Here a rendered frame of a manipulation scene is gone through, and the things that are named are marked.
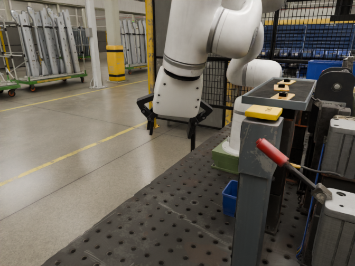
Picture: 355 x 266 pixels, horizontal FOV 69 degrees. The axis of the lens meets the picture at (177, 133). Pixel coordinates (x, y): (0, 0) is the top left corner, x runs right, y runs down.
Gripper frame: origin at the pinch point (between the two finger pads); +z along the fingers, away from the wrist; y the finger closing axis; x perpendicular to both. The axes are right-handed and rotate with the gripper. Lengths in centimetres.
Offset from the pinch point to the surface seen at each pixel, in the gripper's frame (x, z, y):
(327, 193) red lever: 25.0, -9.7, -21.5
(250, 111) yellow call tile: 8.0, -12.5, -13.1
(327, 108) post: -14, -3, -48
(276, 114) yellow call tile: 10.6, -13.9, -17.0
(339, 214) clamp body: 28.5, -9.4, -21.4
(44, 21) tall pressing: -724, 214, 278
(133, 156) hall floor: -175, 175, 6
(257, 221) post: 17.8, 9.0, -19.7
